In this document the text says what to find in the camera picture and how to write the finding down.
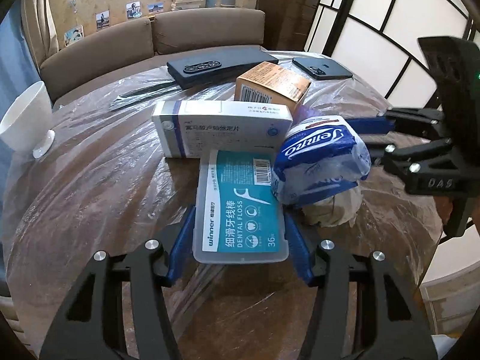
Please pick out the light blue cup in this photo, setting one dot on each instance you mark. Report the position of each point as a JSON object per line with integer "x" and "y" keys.
{"x": 211, "y": 0}

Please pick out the brown sofa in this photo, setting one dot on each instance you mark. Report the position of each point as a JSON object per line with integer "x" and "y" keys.
{"x": 112, "y": 60}

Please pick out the blue white tissue pack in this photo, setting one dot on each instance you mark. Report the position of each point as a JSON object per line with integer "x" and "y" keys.
{"x": 318, "y": 157}

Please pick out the clear plastic table sheet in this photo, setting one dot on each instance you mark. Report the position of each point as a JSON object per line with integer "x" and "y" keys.
{"x": 93, "y": 195}

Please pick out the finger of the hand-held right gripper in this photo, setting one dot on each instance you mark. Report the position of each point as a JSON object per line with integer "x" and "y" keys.
{"x": 378, "y": 152}
{"x": 369, "y": 125}

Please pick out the black cased smartphone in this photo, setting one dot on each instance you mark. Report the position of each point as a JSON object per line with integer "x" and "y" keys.
{"x": 225, "y": 63}

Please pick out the teal label dental floss box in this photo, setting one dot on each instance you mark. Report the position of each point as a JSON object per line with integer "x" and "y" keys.
{"x": 240, "y": 210}

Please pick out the brown sofa back cushion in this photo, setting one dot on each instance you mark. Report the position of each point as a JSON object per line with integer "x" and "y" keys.
{"x": 210, "y": 30}
{"x": 101, "y": 52}

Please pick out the black framed paper screen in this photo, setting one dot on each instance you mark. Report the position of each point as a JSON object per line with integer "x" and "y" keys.
{"x": 375, "y": 45}

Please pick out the beige curtain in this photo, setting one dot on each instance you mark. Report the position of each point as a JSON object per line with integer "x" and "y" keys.
{"x": 37, "y": 18}

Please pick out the dark wooden cabinet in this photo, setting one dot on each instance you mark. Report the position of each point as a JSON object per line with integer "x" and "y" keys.
{"x": 288, "y": 7}

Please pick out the blue curtain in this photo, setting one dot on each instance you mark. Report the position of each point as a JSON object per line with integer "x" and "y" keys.
{"x": 15, "y": 63}

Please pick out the brown cardboard box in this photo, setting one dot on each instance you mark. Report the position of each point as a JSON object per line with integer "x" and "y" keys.
{"x": 273, "y": 82}

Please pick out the blue smartphone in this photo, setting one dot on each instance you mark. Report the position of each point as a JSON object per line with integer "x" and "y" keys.
{"x": 322, "y": 68}

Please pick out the photo print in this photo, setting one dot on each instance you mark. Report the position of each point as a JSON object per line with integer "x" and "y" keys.
{"x": 134, "y": 10}
{"x": 156, "y": 8}
{"x": 102, "y": 20}
{"x": 73, "y": 36}

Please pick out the crumpled beige paper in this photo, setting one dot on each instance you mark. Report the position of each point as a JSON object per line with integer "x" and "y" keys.
{"x": 330, "y": 210}

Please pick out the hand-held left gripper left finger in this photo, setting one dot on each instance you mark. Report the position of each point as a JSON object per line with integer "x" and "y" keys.
{"x": 182, "y": 247}

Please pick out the white furniture piece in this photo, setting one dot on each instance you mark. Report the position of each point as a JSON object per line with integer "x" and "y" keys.
{"x": 453, "y": 300}

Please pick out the white footed cup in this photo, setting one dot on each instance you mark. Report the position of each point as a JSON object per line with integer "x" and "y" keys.
{"x": 26, "y": 120}

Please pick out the dark slender tool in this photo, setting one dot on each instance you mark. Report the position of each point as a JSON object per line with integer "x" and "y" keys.
{"x": 142, "y": 93}

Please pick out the white blue medicine box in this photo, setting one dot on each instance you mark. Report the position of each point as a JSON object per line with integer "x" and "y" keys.
{"x": 210, "y": 127}

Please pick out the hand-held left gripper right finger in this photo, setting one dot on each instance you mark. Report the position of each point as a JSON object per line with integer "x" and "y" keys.
{"x": 300, "y": 251}

